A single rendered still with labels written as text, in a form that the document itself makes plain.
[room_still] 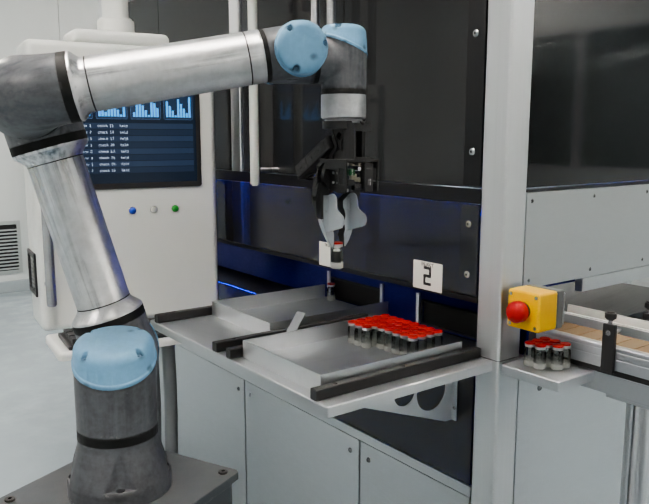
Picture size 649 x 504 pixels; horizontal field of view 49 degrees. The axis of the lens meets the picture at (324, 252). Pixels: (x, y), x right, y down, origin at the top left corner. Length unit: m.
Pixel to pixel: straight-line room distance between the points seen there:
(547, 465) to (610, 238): 0.50
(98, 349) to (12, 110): 0.34
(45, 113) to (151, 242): 1.06
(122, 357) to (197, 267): 1.08
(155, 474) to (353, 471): 0.84
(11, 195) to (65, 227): 5.45
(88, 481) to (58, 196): 0.42
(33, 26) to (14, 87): 5.69
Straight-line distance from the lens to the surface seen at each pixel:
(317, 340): 1.52
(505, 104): 1.37
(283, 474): 2.15
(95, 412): 1.07
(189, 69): 1.02
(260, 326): 1.58
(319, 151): 1.23
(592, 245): 1.62
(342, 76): 1.18
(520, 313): 1.33
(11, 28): 6.68
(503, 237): 1.38
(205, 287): 2.13
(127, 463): 1.09
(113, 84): 1.02
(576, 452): 1.74
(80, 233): 1.16
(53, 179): 1.16
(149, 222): 2.04
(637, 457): 1.49
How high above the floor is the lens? 1.31
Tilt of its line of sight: 9 degrees down
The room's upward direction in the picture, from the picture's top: straight up
